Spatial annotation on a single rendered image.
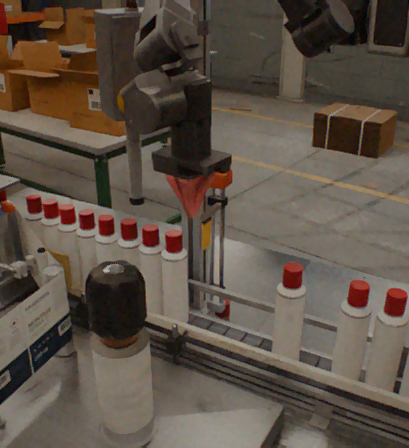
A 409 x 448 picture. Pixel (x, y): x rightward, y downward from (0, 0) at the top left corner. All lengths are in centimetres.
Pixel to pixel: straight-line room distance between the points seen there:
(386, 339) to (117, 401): 43
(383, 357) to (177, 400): 35
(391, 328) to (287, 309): 17
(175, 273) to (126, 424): 32
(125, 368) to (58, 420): 21
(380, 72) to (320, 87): 78
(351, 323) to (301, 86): 603
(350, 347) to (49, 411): 51
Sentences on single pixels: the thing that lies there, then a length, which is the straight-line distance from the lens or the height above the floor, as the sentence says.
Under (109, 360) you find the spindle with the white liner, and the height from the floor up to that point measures 106.
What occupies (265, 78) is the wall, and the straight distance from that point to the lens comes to 719.
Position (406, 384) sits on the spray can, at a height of 93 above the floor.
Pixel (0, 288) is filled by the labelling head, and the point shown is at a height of 93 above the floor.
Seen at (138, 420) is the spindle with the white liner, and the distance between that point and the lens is 84.
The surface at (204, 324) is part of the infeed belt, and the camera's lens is 111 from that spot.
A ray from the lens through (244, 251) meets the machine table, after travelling 147.
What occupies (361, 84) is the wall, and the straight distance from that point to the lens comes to 659.
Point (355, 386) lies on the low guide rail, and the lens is 96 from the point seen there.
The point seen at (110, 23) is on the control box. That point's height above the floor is 146.
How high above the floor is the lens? 155
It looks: 26 degrees down
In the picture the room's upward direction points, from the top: straight up
